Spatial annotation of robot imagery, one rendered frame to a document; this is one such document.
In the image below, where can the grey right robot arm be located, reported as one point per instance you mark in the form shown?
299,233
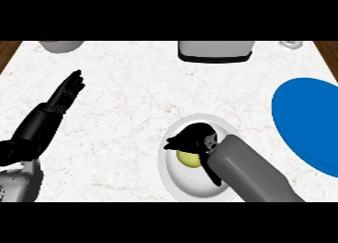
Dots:
256,172

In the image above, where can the small white object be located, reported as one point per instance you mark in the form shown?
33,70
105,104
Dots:
291,44

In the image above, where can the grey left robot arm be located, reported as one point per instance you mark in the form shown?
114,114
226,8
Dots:
12,185

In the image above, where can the yellow lemon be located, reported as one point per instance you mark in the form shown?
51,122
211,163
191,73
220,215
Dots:
189,159

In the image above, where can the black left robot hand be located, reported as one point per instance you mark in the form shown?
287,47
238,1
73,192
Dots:
37,126

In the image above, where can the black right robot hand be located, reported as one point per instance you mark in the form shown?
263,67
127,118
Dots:
194,137

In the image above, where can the white plate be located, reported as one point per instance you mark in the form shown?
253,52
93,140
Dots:
189,182

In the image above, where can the blue plate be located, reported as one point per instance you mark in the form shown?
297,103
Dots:
313,126

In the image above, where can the grey bowl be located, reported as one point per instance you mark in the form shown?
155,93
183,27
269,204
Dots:
61,46

